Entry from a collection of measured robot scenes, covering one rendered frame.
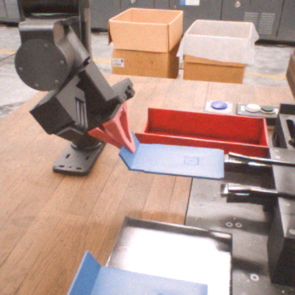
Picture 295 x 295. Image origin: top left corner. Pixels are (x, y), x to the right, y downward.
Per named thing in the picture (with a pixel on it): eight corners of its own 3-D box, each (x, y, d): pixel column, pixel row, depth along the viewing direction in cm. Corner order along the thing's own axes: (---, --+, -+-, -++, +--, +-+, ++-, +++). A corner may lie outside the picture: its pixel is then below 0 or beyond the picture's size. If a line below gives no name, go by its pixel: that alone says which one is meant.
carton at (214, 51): (189, 70, 334) (193, 17, 307) (251, 76, 319) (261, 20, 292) (174, 97, 277) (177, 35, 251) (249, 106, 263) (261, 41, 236)
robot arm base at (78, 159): (115, 95, 75) (85, 93, 76) (81, 141, 58) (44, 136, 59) (116, 126, 79) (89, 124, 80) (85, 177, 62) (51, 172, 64)
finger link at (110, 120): (141, 159, 48) (105, 107, 45) (103, 174, 52) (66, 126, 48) (149, 134, 54) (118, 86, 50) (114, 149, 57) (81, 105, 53)
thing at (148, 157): (130, 144, 56) (128, 129, 54) (223, 152, 53) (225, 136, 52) (119, 169, 50) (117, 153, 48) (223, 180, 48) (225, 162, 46)
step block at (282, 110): (271, 138, 74) (280, 101, 69) (285, 139, 74) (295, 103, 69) (274, 154, 69) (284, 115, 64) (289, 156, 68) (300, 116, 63)
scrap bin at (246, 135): (147, 130, 78) (147, 107, 74) (259, 141, 73) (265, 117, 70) (135, 158, 68) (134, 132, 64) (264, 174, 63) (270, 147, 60)
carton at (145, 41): (128, 68, 338) (126, 6, 307) (181, 74, 326) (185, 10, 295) (106, 90, 290) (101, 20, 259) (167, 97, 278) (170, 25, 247)
